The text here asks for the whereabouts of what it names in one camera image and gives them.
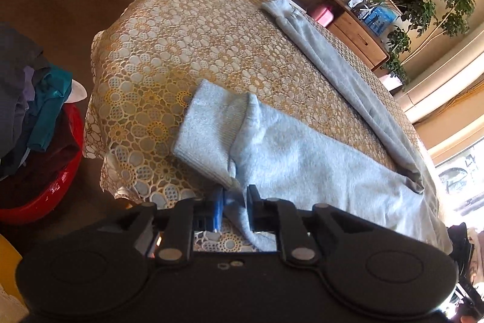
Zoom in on purple garment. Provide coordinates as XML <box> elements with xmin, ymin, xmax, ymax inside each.
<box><xmin>21</xmin><ymin>66</ymin><xmax>38</xmax><ymax>112</ymax></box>

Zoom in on red plastic basin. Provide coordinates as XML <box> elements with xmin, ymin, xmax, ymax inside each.
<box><xmin>0</xmin><ymin>101</ymin><xmax>86</xmax><ymax>226</ymax></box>

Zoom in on white garment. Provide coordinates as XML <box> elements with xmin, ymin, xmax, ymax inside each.
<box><xmin>70</xmin><ymin>79</ymin><xmax>88</xmax><ymax>104</ymax></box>

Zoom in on wooden television cabinet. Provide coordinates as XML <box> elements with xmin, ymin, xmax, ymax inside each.
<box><xmin>146</xmin><ymin>0</ymin><xmax>390</xmax><ymax>72</ymax></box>

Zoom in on teal garment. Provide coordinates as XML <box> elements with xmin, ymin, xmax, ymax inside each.
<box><xmin>26</xmin><ymin>64</ymin><xmax>74</xmax><ymax>153</ymax></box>

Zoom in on tall potted green tree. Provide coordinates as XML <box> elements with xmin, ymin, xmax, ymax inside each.
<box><xmin>382</xmin><ymin>0</ymin><xmax>477</xmax><ymax>93</ymax></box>

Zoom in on floral lace tablecloth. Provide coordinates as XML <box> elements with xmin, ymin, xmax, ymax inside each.
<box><xmin>82</xmin><ymin>0</ymin><xmax>447</xmax><ymax>253</ymax></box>

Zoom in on pink carry case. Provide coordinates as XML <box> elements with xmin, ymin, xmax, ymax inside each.
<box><xmin>308</xmin><ymin>4</ymin><xmax>335</xmax><ymax>28</ymax></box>

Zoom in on white standing air conditioner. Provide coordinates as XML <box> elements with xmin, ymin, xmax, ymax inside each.
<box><xmin>393</xmin><ymin>31</ymin><xmax>484</xmax><ymax>123</ymax></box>

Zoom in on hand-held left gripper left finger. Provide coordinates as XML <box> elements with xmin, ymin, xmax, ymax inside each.
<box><xmin>97</xmin><ymin>187</ymin><xmax>227</xmax><ymax>268</ymax></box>

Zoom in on dark grey garment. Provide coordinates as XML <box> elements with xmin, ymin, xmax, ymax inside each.
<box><xmin>0</xmin><ymin>22</ymin><xmax>51</xmax><ymax>157</ymax></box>

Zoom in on yellow object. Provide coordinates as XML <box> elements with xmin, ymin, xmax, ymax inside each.
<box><xmin>0</xmin><ymin>232</ymin><xmax>23</xmax><ymax>305</ymax></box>

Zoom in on white washing machine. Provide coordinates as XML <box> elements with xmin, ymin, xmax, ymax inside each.
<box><xmin>439</xmin><ymin>157</ymin><xmax>484</xmax><ymax>195</ymax></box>

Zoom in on maroon garment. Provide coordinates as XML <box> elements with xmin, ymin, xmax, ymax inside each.
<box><xmin>0</xmin><ymin>111</ymin><xmax>82</xmax><ymax>210</ymax></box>

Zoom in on light grey sweatpants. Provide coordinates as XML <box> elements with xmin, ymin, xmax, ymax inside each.
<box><xmin>172</xmin><ymin>0</ymin><xmax>454</xmax><ymax>255</ymax></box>

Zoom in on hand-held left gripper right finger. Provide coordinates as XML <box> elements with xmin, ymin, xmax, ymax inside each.
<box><xmin>246</xmin><ymin>185</ymin><xmax>402</xmax><ymax>267</ymax></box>

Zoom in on blue photo print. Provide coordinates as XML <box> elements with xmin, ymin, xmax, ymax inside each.
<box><xmin>365</xmin><ymin>7</ymin><xmax>397</xmax><ymax>37</ymax></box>

